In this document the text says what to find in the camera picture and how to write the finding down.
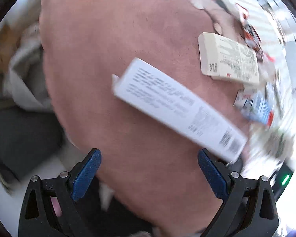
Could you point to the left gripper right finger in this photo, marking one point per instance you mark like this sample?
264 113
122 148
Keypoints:
248 206

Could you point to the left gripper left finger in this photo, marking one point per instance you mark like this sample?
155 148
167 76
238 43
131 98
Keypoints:
49 205

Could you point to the long white tablet box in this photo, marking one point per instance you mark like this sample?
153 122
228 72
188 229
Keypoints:
164 99

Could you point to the blue white small packet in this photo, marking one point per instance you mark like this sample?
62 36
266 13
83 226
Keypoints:
254 107

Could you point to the cat print table mat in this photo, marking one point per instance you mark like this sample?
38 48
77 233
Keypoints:
152 169

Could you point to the beige medicine box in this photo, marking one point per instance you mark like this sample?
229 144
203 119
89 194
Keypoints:
223 58

